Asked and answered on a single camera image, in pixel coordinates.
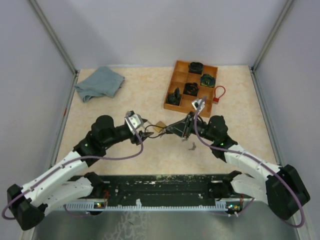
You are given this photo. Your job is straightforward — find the blue folded cloth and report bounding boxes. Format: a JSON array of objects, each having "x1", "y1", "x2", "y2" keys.
[{"x1": 74, "y1": 66, "x2": 125, "y2": 103}]

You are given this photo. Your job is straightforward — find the green yellow coiled strap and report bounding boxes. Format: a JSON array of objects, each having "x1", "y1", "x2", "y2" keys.
[{"x1": 200, "y1": 73, "x2": 216, "y2": 88}]

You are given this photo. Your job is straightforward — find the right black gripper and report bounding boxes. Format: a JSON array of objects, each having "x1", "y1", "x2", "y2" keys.
[{"x1": 167, "y1": 111, "x2": 217, "y2": 142}]

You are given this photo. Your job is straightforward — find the dark crumpled strap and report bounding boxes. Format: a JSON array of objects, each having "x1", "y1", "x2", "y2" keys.
[{"x1": 167, "y1": 86, "x2": 183, "y2": 106}]

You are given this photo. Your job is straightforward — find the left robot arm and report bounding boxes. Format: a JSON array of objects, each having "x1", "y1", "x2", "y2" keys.
[{"x1": 1, "y1": 111, "x2": 149, "y2": 231}]

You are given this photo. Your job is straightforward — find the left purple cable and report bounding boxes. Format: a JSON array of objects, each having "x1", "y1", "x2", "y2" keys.
[{"x1": 1, "y1": 112, "x2": 145, "y2": 221}]

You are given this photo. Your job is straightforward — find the black cable lock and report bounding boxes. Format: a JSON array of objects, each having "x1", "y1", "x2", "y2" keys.
[{"x1": 144, "y1": 124, "x2": 160, "y2": 139}]

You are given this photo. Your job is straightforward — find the white toothed cable duct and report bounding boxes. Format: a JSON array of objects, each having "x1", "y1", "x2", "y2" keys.
[{"x1": 58, "y1": 197, "x2": 243, "y2": 212}]

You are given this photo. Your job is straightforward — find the brass padlock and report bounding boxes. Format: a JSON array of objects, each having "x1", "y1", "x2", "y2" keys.
[{"x1": 153, "y1": 121, "x2": 167, "y2": 133}]

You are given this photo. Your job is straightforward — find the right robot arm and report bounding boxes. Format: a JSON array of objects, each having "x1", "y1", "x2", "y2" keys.
[{"x1": 165, "y1": 112, "x2": 311, "y2": 220}]

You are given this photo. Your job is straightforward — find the red cable lock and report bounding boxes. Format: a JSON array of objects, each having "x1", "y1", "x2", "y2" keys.
[{"x1": 212, "y1": 85, "x2": 226, "y2": 104}]

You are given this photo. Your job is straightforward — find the wooden compartment tray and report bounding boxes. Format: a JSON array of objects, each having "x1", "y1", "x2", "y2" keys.
[{"x1": 163, "y1": 60, "x2": 218, "y2": 118}]

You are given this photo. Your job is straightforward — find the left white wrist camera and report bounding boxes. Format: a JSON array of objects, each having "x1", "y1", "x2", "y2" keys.
[{"x1": 124, "y1": 110, "x2": 144, "y2": 134}]

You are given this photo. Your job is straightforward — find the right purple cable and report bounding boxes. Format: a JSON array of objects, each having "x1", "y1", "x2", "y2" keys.
[{"x1": 193, "y1": 96, "x2": 306, "y2": 228}]

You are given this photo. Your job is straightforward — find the black red coiled strap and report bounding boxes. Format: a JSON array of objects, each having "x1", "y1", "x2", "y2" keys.
[{"x1": 183, "y1": 82, "x2": 200, "y2": 96}]

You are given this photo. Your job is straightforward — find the purple cable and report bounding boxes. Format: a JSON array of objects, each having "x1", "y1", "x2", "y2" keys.
[
  {"x1": 193, "y1": 96, "x2": 306, "y2": 228},
  {"x1": 1, "y1": 112, "x2": 145, "y2": 221}
]

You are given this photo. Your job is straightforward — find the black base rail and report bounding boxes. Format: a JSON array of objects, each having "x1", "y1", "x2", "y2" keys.
[{"x1": 85, "y1": 171, "x2": 241, "y2": 203}]

